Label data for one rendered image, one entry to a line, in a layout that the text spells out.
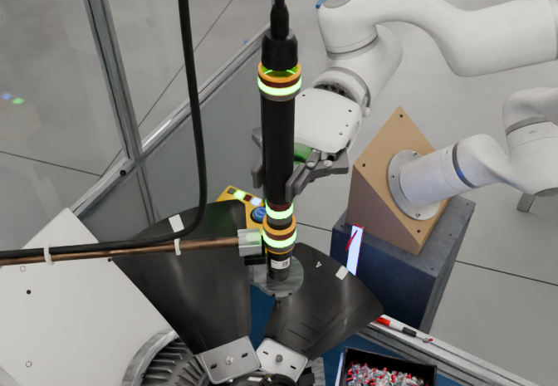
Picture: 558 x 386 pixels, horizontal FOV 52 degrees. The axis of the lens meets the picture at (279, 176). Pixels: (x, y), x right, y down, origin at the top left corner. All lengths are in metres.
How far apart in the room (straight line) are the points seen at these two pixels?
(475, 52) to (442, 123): 2.63
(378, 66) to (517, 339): 1.94
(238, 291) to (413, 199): 0.67
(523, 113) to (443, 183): 0.26
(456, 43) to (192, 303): 0.56
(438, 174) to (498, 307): 1.34
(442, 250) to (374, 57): 0.85
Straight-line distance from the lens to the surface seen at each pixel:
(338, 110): 0.75
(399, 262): 1.55
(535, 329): 2.69
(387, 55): 0.86
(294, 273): 0.84
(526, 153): 1.29
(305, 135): 0.72
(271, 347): 1.09
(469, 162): 1.37
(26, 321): 1.08
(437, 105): 3.56
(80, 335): 1.11
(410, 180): 1.48
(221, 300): 0.96
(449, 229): 1.64
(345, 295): 1.18
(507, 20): 0.83
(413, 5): 0.79
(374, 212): 1.51
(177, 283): 0.96
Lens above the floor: 2.15
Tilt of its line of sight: 46 degrees down
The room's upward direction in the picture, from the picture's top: straight up
